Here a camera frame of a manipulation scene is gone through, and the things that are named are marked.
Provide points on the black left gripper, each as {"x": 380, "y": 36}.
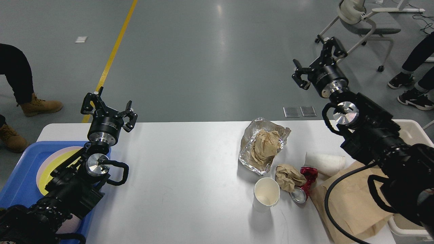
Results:
{"x": 104, "y": 128}

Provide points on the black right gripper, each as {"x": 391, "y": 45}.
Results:
{"x": 327, "y": 79}

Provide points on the yellow plate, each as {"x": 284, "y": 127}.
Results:
{"x": 51, "y": 173}

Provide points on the brown paper bag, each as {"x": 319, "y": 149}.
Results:
{"x": 352, "y": 207}

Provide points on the pink mug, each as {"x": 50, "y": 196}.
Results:
{"x": 70, "y": 225}

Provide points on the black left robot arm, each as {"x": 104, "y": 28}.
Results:
{"x": 74, "y": 189}

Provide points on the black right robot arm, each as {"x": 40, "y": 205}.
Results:
{"x": 372, "y": 138}

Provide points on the pink plate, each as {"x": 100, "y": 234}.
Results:
{"x": 47, "y": 162}

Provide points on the metal floor socket plate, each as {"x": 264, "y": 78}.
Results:
{"x": 291, "y": 112}

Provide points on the white grey office chair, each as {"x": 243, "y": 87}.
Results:
{"x": 368, "y": 21}

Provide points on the tan boot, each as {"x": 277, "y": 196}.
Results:
{"x": 38, "y": 106}
{"x": 12, "y": 140}

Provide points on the crumpled brown paper on foil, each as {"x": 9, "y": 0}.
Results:
{"x": 265, "y": 146}

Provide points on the lying white paper cup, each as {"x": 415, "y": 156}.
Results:
{"x": 326, "y": 164}

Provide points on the seated person in black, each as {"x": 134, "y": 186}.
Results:
{"x": 14, "y": 65}

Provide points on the blue plastic tray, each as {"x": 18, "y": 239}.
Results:
{"x": 21, "y": 187}

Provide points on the beige plastic bin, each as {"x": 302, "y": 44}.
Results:
{"x": 411, "y": 133}

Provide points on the crumpled brown paper ball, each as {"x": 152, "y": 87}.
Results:
{"x": 288, "y": 177}

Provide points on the crumpled aluminium foil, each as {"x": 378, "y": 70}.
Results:
{"x": 248, "y": 139}

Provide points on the crushed red soda can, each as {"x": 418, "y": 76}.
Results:
{"x": 301, "y": 193}

